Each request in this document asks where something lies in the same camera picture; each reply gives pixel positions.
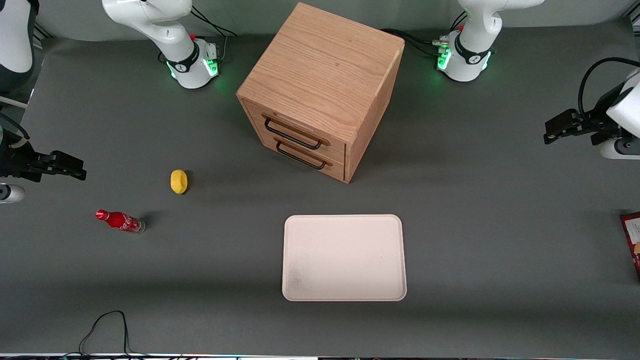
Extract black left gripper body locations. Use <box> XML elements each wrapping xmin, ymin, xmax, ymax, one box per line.
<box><xmin>574</xmin><ymin>106</ymin><xmax>622</xmax><ymax>147</ymax></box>

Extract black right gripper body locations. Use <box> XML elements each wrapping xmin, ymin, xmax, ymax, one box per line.
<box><xmin>0</xmin><ymin>142</ymin><xmax>51</xmax><ymax>183</ymax></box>

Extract red cookie box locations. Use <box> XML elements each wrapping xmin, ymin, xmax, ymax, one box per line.
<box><xmin>620</xmin><ymin>211</ymin><xmax>640</xmax><ymax>280</ymax></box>

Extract white rectangular plastic tray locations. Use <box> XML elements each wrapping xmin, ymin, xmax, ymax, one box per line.
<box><xmin>282</xmin><ymin>214</ymin><xmax>408</xmax><ymax>302</ymax></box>

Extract red cola bottle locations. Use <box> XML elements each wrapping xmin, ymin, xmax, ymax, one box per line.
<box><xmin>95</xmin><ymin>209</ymin><xmax>146</xmax><ymax>235</ymax></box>

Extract yellow lemon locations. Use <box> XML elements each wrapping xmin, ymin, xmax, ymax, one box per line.
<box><xmin>170</xmin><ymin>169</ymin><xmax>189</xmax><ymax>195</ymax></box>

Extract dark grey table mat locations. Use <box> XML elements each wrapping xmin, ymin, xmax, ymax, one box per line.
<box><xmin>0</xmin><ymin>20</ymin><xmax>640</xmax><ymax>357</ymax></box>

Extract oak drawer front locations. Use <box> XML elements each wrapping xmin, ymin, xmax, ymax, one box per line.
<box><xmin>249</xmin><ymin>121</ymin><xmax>346</xmax><ymax>182</ymax></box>
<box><xmin>243</xmin><ymin>99</ymin><xmax>347</xmax><ymax>165</ymax></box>

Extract oak wooden drawer cabinet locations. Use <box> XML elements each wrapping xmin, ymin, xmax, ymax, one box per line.
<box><xmin>236</xmin><ymin>2</ymin><xmax>406</xmax><ymax>184</ymax></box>

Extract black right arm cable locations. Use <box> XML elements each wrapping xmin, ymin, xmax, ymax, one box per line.
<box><xmin>0</xmin><ymin>112</ymin><xmax>30</xmax><ymax>142</ymax></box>

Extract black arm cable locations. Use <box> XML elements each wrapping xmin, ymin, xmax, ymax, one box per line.
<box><xmin>0</xmin><ymin>112</ymin><xmax>30</xmax><ymax>142</ymax></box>
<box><xmin>578</xmin><ymin>57</ymin><xmax>640</xmax><ymax>119</ymax></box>

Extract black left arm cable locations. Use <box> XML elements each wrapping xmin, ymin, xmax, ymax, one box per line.
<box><xmin>578</xmin><ymin>57</ymin><xmax>640</xmax><ymax>119</ymax></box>

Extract thin black looped cable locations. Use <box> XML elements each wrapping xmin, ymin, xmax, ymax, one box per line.
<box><xmin>64</xmin><ymin>310</ymin><xmax>151</xmax><ymax>359</ymax></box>

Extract black left base cables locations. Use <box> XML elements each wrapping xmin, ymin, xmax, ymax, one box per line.
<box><xmin>382</xmin><ymin>10</ymin><xmax>469</xmax><ymax>57</ymax></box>

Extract black base cables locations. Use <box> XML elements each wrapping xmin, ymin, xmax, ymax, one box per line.
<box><xmin>190</xmin><ymin>5</ymin><xmax>239</xmax><ymax>62</ymax></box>
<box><xmin>382</xmin><ymin>10</ymin><xmax>469</xmax><ymax>57</ymax></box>

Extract black right base cables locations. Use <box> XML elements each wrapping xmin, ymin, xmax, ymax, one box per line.
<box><xmin>190</xmin><ymin>5</ymin><xmax>239</xmax><ymax>62</ymax></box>

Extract black wire drawer handle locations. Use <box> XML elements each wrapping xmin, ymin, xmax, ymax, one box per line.
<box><xmin>263</xmin><ymin>117</ymin><xmax>324</xmax><ymax>151</ymax></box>
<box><xmin>275</xmin><ymin>140</ymin><xmax>327</xmax><ymax>171</ymax></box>

